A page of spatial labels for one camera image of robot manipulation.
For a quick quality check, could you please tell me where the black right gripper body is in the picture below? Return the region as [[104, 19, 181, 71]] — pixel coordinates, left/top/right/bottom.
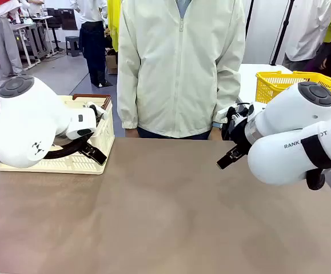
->
[[221, 103, 253, 147]]

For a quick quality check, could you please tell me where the person's left forearm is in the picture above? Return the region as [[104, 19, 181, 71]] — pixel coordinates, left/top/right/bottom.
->
[[212, 65, 242, 124]]

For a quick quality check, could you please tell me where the person's right forearm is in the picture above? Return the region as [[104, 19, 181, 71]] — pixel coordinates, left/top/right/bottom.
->
[[117, 65, 141, 131]]

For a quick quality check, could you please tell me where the yellow plastic shopping basket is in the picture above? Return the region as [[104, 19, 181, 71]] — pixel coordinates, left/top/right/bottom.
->
[[256, 70, 331, 105]]

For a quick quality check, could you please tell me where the person's left hand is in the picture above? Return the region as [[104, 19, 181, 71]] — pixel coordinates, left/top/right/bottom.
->
[[209, 127, 226, 141]]

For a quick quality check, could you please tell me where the white side table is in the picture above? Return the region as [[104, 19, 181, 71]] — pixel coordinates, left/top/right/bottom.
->
[[238, 63, 331, 118]]

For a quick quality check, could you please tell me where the person in pale green jacket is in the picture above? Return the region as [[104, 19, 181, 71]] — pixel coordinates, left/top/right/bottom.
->
[[116, 0, 248, 140]]

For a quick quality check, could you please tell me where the brown cardboard box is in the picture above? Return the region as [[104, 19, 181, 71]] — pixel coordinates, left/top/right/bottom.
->
[[105, 54, 119, 75]]

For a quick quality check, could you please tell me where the black tripod pole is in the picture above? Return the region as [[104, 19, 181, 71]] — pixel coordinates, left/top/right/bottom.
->
[[270, 0, 295, 66], [244, 0, 254, 32]]

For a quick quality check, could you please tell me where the grey plastic stool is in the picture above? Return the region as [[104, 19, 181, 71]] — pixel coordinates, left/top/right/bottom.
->
[[65, 35, 82, 57]]

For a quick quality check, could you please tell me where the bystander in dark trousers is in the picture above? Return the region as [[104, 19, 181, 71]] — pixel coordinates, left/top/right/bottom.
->
[[69, 0, 113, 88]]

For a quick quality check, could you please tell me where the bystander in white shirt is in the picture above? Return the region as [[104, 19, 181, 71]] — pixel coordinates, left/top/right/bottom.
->
[[282, 0, 331, 72]]

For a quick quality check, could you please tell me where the bystander with yellow garment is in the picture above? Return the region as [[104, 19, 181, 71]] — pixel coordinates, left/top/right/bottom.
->
[[106, 0, 123, 54]]

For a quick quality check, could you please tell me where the black monitor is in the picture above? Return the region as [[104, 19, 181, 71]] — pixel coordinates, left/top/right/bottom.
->
[[46, 8, 62, 28], [59, 8, 79, 31]]

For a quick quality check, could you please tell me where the bystander in grey trousers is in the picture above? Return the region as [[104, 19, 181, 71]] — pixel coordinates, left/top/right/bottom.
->
[[0, 0, 25, 78]]

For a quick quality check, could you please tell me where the white standing desk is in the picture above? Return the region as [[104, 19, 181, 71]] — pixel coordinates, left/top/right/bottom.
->
[[9, 15, 54, 69]]

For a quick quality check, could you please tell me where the cream basket with brown handles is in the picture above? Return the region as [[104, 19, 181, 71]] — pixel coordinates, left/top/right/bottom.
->
[[0, 94, 115, 175]]

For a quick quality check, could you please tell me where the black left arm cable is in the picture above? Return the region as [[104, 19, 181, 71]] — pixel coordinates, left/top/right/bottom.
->
[[43, 136, 87, 160]]

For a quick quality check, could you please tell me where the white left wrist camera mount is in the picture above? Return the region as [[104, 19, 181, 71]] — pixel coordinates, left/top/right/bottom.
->
[[86, 101, 109, 121]]

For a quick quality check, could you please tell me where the black right arm cable strap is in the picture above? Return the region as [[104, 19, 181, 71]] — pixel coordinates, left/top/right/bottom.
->
[[301, 133, 331, 191]]

